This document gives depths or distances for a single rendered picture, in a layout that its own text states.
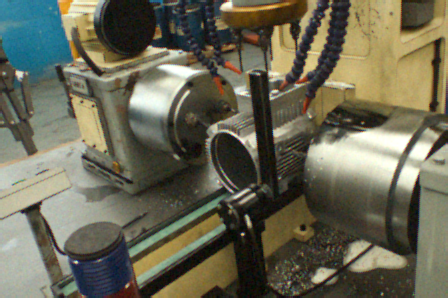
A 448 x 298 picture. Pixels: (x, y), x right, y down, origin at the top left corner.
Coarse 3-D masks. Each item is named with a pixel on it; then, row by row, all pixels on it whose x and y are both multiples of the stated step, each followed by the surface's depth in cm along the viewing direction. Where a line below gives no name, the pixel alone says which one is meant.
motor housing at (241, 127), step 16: (224, 128) 100; (240, 128) 97; (288, 128) 102; (208, 144) 106; (224, 144) 109; (240, 144) 112; (288, 144) 99; (304, 144) 102; (208, 160) 109; (224, 160) 110; (240, 160) 112; (256, 160) 95; (288, 160) 100; (304, 160) 103; (224, 176) 109; (240, 176) 110; (256, 176) 110; (288, 176) 102
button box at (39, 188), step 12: (60, 168) 97; (36, 180) 94; (48, 180) 95; (60, 180) 97; (0, 192) 90; (12, 192) 91; (24, 192) 93; (36, 192) 94; (48, 192) 95; (60, 192) 96; (0, 204) 90; (12, 204) 91; (24, 204) 92; (0, 216) 89
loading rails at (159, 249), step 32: (224, 192) 111; (288, 192) 105; (160, 224) 100; (192, 224) 102; (288, 224) 108; (160, 256) 98; (192, 256) 90; (224, 256) 96; (64, 288) 87; (160, 288) 86; (192, 288) 92
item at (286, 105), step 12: (276, 84) 109; (300, 84) 104; (240, 96) 104; (276, 96) 99; (288, 96) 101; (300, 96) 103; (240, 108) 105; (252, 108) 102; (276, 108) 99; (288, 108) 102; (300, 108) 104; (276, 120) 100; (288, 120) 103
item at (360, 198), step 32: (320, 128) 82; (352, 128) 78; (384, 128) 75; (416, 128) 72; (320, 160) 80; (352, 160) 76; (384, 160) 72; (416, 160) 70; (320, 192) 81; (352, 192) 76; (384, 192) 71; (416, 192) 70; (352, 224) 79; (384, 224) 73; (416, 224) 73
